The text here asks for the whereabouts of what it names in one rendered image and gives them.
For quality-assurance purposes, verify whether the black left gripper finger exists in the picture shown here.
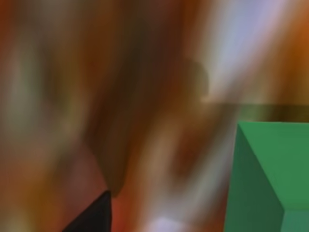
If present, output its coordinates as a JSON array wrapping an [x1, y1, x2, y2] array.
[[61, 190, 113, 232]]

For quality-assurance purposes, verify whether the green block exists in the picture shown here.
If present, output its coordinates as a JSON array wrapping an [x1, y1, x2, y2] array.
[[223, 121, 309, 232]]

